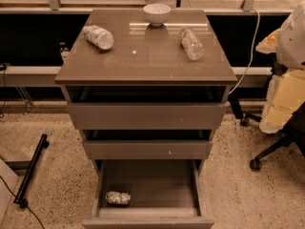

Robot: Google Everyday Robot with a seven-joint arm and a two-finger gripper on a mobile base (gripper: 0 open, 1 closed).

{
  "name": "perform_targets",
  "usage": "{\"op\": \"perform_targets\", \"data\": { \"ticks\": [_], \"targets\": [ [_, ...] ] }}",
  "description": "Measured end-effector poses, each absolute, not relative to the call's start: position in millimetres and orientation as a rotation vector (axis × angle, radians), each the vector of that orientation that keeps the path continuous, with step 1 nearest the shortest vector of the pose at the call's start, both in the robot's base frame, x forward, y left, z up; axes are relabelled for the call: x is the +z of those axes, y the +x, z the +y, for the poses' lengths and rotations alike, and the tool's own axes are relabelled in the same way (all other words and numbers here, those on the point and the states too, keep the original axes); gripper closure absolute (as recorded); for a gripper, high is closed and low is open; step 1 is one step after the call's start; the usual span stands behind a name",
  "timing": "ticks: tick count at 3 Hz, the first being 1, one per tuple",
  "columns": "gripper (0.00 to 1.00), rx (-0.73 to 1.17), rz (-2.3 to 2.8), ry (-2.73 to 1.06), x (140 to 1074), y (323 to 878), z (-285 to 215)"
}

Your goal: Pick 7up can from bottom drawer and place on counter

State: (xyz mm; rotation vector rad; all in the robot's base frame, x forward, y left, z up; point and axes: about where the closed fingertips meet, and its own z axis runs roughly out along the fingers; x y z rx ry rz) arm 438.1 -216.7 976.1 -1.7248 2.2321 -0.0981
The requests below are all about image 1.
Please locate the grey drawer cabinet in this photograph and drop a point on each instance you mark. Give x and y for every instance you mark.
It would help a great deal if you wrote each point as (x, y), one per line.
(146, 64)

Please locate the grey drawer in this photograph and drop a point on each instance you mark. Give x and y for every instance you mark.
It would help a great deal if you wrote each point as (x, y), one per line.
(148, 144)
(164, 195)
(145, 116)

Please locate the grey bottom drawer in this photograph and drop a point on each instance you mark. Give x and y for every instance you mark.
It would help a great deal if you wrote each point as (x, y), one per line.
(164, 195)

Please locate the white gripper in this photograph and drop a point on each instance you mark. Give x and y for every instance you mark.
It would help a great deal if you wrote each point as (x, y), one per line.
(293, 45)

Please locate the right clear plastic bottle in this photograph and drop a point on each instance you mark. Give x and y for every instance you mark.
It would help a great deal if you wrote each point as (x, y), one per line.
(191, 43)

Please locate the white bowl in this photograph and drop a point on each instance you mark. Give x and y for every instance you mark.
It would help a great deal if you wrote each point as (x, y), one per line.
(157, 14)

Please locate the grey top drawer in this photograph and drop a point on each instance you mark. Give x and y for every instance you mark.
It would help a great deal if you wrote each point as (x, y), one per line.
(145, 116)

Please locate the left clear plastic bottle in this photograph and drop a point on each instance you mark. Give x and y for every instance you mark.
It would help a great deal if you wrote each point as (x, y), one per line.
(100, 37)

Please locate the clear plastic bottle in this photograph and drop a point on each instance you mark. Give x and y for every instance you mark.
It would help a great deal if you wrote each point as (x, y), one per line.
(100, 37)
(191, 43)

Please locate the grey middle drawer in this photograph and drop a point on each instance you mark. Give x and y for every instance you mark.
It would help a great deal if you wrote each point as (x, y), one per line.
(148, 144)

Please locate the black bar stand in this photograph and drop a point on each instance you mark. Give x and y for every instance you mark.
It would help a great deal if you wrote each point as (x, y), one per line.
(19, 198)

